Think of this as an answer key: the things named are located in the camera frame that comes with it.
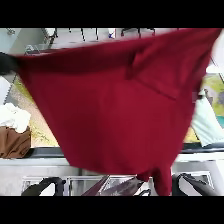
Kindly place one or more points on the red T-shirt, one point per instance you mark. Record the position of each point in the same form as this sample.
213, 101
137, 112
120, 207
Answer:
110, 110

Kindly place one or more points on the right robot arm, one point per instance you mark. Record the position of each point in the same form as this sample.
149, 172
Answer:
195, 186

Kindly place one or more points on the pale green garment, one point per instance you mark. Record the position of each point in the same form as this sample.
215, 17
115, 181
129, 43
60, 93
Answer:
208, 125

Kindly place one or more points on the white garment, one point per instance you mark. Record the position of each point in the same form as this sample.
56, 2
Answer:
13, 116

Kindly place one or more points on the brown garment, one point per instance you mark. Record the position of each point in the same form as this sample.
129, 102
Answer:
13, 143

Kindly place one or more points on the silver frame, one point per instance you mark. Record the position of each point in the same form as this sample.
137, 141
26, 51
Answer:
36, 166

